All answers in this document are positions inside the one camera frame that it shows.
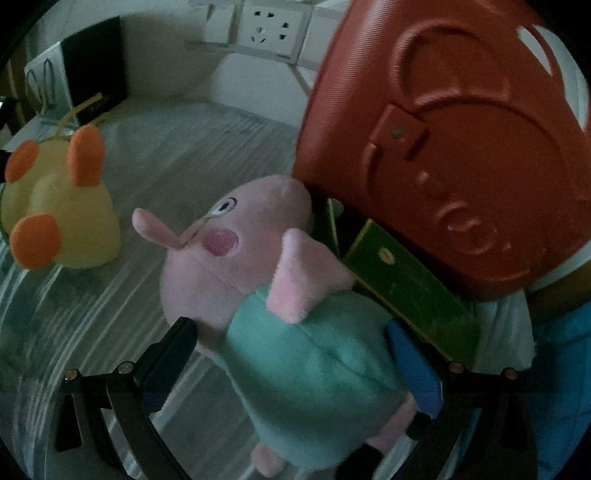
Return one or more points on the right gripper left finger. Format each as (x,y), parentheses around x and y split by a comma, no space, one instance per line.
(82,447)

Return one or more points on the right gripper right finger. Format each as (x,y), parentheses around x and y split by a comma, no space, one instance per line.
(486,415)

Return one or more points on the teal dress pig plush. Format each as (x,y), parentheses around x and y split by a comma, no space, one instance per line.
(276,310)

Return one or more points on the yellow duck snowball clamp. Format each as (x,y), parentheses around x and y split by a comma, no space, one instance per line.
(72,115)

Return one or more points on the blue foldable storage box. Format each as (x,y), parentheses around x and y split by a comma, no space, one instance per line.
(561,393)

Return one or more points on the green packet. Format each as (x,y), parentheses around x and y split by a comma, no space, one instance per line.
(393,274)

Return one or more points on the yellow plush toy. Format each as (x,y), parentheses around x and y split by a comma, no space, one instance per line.
(55,208)

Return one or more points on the red plastic toy case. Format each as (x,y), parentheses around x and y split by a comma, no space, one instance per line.
(449,122)

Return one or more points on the dark green gift box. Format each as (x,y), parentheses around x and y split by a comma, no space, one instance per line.
(76,68)

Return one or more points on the white wall power strip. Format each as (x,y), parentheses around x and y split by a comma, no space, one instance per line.
(292,32)

